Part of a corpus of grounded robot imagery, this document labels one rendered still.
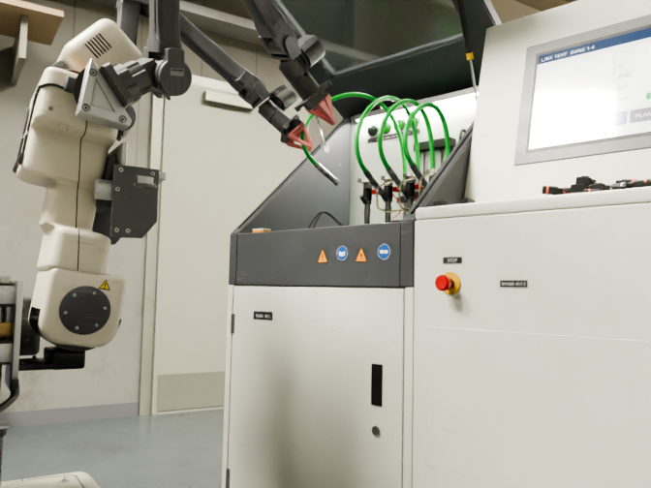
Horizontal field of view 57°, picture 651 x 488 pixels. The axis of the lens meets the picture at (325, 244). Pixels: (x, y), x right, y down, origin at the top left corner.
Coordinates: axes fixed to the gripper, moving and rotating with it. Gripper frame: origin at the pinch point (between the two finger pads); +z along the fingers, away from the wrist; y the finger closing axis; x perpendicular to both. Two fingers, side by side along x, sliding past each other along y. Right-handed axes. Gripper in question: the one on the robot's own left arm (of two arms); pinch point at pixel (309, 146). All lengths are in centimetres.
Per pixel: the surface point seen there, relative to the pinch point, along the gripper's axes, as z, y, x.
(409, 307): 53, -33, 29
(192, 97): -121, 184, -55
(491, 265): 59, -51, 16
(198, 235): -57, 207, 5
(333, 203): 13.3, 36.0, -5.8
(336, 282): 36, -17, 32
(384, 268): 42, -29, 24
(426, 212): 41, -41, 11
